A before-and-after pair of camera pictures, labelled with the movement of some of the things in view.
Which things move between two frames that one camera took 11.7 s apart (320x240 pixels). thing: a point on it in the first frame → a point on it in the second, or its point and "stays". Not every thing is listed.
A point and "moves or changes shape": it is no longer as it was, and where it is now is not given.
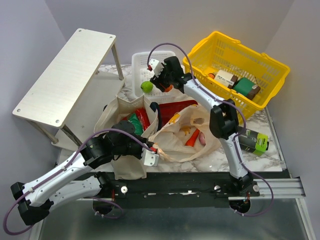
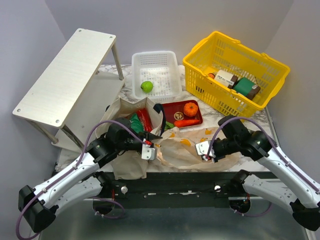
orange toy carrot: [191, 141] → [181, 123]
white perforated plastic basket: [141, 73] stays
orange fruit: [169, 88] → [190, 109]
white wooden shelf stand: [66, 102] stays
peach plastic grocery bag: [188, 137] moves or changes shape
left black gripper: [139, 156] stays
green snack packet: [138, 129] stays
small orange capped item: [211, 75] stays
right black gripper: [156, 81] → [217, 155]
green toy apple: [146, 86] stays
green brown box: [245, 87] stays
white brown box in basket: [226, 78] stays
